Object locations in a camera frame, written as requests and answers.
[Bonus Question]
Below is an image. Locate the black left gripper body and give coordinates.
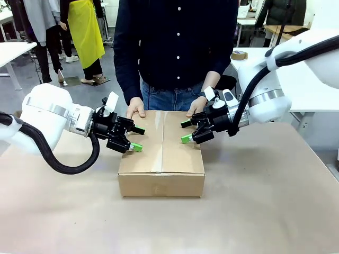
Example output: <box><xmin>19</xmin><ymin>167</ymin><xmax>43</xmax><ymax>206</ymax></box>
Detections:
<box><xmin>92</xmin><ymin>107</ymin><xmax>119</xmax><ymax>140</ymax></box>

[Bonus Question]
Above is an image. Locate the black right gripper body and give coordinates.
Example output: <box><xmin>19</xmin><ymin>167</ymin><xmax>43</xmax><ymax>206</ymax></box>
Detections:
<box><xmin>208</xmin><ymin>104</ymin><xmax>231</xmax><ymax>133</ymax></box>

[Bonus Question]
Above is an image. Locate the brown cardboard box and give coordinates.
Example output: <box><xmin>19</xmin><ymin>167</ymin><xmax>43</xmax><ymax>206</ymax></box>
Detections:
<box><xmin>117</xmin><ymin>110</ymin><xmax>206</xmax><ymax>198</ymax></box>

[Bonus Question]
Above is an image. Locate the person left forearm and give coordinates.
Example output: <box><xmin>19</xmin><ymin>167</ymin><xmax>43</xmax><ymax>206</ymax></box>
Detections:
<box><xmin>201</xmin><ymin>70</ymin><xmax>222</xmax><ymax>94</ymax></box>

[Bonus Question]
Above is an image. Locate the person right forearm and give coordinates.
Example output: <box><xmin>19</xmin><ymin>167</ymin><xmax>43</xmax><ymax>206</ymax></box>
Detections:
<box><xmin>113</xmin><ymin>47</ymin><xmax>144</xmax><ymax>106</ymax></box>

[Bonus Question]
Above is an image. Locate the person left hand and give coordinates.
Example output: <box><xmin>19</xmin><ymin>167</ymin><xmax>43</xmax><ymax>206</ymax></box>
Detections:
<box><xmin>186</xmin><ymin>95</ymin><xmax>209</xmax><ymax>118</ymax></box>

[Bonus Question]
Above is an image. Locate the person right hand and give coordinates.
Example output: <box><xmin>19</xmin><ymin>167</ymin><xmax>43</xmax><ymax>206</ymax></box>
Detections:
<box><xmin>126</xmin><ymin>97</ymin><xmax>147</xmax><ymax>119</ymax></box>

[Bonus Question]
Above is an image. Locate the brown packing tape roll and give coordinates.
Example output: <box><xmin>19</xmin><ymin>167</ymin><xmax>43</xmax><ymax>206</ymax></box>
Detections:
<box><xmin>230</xmin><ymin>50</ymin><xmax>249</xmax><ymax>61</ymax></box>

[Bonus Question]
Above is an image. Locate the person in dark shirt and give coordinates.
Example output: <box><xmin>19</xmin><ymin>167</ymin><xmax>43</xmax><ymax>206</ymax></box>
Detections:
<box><xmin>113</xmin><ymin>0</ymin><xmax>239</xmax><ymax>112</ymax></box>

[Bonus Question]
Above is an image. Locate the person in yellow apron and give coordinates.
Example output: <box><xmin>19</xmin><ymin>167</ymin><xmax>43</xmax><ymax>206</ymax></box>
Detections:
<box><xmin>60</xmin><ymin>0</ymin><xmax>106</xmax><ymax>83</ymax></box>

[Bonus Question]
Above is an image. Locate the white plastic basket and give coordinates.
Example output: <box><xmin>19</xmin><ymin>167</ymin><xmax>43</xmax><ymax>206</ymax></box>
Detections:
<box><xmin>237</xmin><ymin>5</ymin><xmax>251</xmax><ymax>19</ymax></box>

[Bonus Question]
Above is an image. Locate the wooden top table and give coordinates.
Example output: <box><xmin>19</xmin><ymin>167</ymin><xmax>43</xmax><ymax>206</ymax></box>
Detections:
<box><xmin>264</xmin><ymin>25</ymin><xmax>309</xmax><ymax>44</ymax></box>

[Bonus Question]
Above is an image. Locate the person in grey hoodie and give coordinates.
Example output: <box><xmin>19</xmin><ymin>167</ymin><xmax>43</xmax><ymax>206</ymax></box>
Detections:
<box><xmin>22</xmin><ymin>0</ymin><xmax>64</xmax><ymax>84</ymax></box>

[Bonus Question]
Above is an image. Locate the person in black jacket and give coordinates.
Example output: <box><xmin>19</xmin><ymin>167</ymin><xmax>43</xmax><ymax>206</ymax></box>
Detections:
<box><xmin>255</xmin><ymin>0</ymin><xmax>307</xmax><ymax>48</ymax></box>

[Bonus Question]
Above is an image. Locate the black stand pole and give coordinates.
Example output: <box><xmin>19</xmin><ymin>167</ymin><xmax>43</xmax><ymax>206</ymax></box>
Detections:
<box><xmin>275</xmin><ymin>0</ymin><xmax>289</xmax><ymax>48</ymax></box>

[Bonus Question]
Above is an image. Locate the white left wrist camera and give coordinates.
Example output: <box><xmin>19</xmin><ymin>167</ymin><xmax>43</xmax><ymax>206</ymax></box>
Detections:
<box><xmin>102</xmin><ymin>91</ymin><xmax>119</xmax><ymax>117</ymax></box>

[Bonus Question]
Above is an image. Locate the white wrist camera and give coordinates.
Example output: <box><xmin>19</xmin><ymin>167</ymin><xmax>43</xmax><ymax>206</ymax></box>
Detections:
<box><xmin>203</xmin><ymin>86</ymin><xmax>226</xmax><ymax>109</ymax></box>
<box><xmin>102</xmin><ymin>91</ymin><xmax>119</xmax><ymax>117</ymax></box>

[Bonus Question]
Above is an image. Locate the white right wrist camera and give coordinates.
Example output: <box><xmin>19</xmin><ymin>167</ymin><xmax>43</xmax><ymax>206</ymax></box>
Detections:
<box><xmin>203</xmin><ymin>86</ymin><xmax>226</xmax><ymax>109</ymax></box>

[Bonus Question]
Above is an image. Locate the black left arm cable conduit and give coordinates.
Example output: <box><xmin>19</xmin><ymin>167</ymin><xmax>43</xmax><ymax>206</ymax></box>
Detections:
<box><xmin>0</xmin><ymin>112</ymin><xmax>101</xmax><ymax>175</ymax></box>

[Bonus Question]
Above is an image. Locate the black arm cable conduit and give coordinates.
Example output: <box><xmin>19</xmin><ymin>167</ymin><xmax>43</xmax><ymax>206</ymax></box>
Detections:
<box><xmin>227</xmin><ymin>34</ymin><xmax>339</xmax><ymax>137</ymax></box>
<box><xmin>0</xmin><ymin>112</ymin><xmax>101</xmax><ymax>175</ymax></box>

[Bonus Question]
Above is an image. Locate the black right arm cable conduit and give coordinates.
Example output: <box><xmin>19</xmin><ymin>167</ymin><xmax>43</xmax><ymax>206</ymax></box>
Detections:
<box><xmin>227</xmin><ymin>34</ymin><xmax>339</xmax><ymax>137</ymax></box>

